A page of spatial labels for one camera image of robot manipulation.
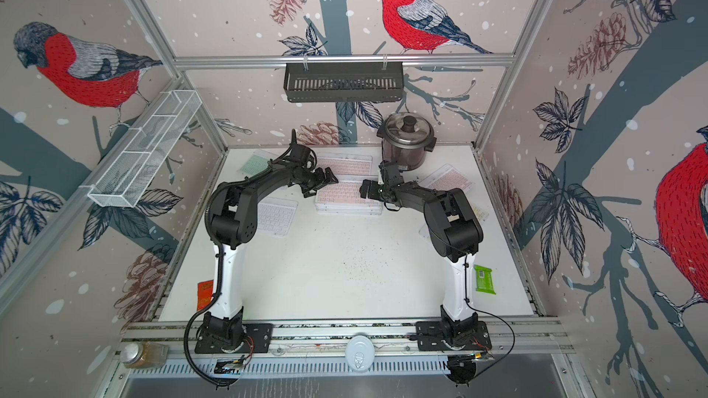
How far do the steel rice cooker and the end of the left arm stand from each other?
0.84 feet

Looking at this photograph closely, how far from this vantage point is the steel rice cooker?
3.37 feet

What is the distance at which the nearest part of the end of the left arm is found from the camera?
2.76 ft
